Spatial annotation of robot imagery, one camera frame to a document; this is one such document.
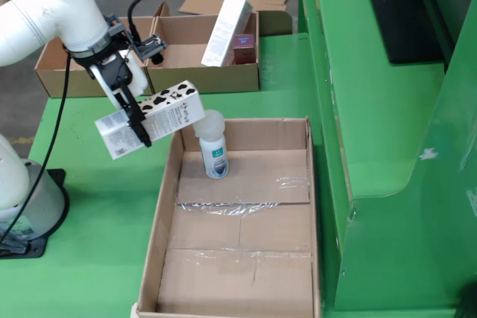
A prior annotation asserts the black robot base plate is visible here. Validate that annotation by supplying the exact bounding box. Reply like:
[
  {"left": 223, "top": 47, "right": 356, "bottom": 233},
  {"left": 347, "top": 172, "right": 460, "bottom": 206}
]
[{"left": 0, "top": 168, "right": 71, "bottom": 259}]

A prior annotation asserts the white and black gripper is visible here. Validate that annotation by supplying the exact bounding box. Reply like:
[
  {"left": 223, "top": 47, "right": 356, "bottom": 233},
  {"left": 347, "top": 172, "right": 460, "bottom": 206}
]
[{"left": 87, "top": 51, "right": 153, "bottom": 149}]

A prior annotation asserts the green metal machine housing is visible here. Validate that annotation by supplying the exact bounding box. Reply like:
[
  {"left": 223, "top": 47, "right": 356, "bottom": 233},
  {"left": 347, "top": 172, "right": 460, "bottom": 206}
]
[{"left": 297, "top": 0, "right": 477, "bottom": 318}]

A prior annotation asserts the cow print carton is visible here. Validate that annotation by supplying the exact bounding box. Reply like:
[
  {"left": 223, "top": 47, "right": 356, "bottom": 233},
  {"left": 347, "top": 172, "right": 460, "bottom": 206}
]
[{"left": 94, "top": 79, "right": 206, "bottom": 161}]

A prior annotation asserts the white shoe spray bottle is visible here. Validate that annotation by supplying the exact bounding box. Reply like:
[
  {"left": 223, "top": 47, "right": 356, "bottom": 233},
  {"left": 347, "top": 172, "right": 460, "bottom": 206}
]
[{"left": 192, "top": 109, "right": 230, "bottom": 180}]

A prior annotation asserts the tall white product box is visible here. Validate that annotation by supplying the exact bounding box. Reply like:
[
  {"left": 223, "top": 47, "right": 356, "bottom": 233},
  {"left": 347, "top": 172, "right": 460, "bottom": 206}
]
[{"left": 200, "top": 0, "right": 254, "bottom": 69}]

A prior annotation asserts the gray wrist camera mount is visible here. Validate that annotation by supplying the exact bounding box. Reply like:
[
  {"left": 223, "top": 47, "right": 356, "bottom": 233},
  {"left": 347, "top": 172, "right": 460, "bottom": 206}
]
[{"left": 106, "top": 14, "right": 167, "bottom": 66}]

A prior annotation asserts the small dark red box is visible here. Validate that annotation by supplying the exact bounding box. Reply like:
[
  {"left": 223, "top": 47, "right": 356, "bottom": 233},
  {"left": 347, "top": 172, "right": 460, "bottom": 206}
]
[{"left": 233, "top": 34, "right": 258, "bottom": 66}]

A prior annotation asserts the cardboard box with products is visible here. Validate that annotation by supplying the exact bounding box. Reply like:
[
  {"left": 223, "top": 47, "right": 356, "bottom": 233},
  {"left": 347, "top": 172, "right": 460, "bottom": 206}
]
[{"left": 145, "top": 1, "right": 294, "bottom": 95}]

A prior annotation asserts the empty brown cardboard box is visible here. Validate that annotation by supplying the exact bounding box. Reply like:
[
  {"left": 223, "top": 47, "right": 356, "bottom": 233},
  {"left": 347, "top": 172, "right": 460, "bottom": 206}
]
[{"left": 34, "top": 16, "right": 156, "bottom": 98}]

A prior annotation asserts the black flat panel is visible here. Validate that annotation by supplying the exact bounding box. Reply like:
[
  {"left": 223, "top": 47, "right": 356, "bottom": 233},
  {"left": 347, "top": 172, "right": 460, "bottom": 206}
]
[{"left": 359, "top": 0, "right": 456, "bottom": 65}]

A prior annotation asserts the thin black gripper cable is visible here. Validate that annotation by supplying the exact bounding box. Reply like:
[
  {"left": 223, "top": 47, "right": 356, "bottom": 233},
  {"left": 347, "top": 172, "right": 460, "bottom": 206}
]
[{"left": 0, "top": 51, "right": 72, "bottom": 247}]

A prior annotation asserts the large cardboard tray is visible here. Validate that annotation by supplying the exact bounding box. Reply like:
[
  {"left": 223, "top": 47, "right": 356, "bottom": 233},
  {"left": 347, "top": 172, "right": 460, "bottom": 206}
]
[{"left": 136, "top": 115, "right": 322, "bottom": 318}]

